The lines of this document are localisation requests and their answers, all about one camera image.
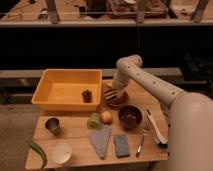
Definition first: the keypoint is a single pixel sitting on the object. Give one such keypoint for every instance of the grey triangular cloth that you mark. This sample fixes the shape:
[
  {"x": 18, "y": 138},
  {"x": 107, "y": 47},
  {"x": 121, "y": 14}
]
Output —
[{"x": 99, "y": 140}]

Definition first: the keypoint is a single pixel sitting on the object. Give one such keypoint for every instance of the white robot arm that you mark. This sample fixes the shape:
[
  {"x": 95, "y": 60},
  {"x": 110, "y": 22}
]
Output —
[{"x": 190, "y": 135}]

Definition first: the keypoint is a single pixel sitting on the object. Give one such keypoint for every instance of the orange peach fruit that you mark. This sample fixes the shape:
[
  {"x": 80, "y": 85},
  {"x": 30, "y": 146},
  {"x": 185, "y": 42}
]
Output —
[{"x": 106, "y": 117}]

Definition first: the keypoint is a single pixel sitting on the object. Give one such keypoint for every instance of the yellow banana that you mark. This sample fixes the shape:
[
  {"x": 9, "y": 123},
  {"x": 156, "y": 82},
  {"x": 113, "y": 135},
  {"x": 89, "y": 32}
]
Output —
[{"x": 109, "y": 85}]

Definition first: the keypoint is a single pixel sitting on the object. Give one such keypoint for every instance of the red bowl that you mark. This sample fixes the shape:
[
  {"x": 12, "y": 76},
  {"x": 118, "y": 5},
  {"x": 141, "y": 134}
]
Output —
[{"x": 121, "y": 99}]

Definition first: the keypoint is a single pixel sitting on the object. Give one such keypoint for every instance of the yellow plastic tub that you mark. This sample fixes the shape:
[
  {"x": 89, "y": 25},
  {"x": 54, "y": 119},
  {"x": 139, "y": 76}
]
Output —
[{"x": 61, "y": 89}]

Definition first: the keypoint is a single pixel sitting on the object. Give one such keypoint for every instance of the grey metal cup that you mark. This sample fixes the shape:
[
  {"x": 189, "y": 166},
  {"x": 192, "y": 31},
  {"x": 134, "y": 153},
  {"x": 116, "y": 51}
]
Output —
[{"x": 53, "y": 125}]

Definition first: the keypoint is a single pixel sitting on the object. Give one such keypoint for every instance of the green round fruit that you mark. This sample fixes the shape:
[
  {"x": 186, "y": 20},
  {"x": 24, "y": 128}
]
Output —
[{"x": 94, "y": 121}]

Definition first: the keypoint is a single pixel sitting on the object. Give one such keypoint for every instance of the green chili pepper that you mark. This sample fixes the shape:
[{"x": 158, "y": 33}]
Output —
[{"x": 35, "y": 147}]

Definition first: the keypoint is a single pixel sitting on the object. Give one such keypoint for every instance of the blue sponge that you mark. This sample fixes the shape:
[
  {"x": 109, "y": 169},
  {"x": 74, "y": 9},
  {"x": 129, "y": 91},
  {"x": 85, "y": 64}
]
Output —
[{"x": 121, "y": 146}]

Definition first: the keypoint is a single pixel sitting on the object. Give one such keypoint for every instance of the metal fork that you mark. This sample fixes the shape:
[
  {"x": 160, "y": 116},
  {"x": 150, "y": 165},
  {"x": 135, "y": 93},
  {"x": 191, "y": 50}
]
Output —
[{"x": 145, "y": 133}]

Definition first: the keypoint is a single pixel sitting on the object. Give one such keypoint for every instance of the brown pine cone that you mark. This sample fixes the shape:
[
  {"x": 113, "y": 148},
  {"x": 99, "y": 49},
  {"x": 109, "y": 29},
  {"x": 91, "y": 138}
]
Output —
[{"x": 87, "y": 96}]

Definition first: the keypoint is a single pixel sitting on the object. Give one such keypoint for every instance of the dark purple bowl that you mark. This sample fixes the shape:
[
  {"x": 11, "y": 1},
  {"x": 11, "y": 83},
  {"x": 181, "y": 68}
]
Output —
[{"x": 130, "y": 117}]

